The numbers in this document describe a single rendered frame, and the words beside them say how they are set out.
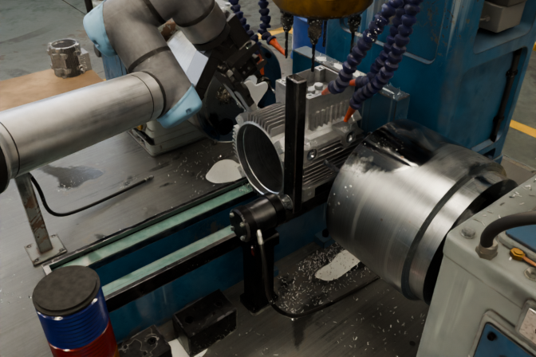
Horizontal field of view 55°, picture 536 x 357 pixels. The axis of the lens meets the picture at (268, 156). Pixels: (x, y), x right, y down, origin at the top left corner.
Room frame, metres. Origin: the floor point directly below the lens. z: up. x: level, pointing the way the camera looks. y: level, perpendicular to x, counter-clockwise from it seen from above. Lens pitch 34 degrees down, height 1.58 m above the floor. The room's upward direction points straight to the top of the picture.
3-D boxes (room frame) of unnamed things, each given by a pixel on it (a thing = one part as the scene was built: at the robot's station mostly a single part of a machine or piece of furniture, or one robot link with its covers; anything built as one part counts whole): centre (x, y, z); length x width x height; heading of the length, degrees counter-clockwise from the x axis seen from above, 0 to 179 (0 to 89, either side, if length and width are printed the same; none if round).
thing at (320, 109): (0.91, -0.09, 1.11); 0.12 x 0.11 x 0.07; 128
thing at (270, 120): (0.89, -0.06, 1.01); 0.20 x 0.19 x 0.19; 128
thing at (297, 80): (0.71, -0.04, 1.12); 0.04 x 0.03 x 0.26; 127
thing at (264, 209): (0.74, -0.15, 0.92); 0.45 x 0.13 x 0.24; 127
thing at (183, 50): (1.17, 0.15, 1.04); 0.37 x 0.25 x 0.25; 37
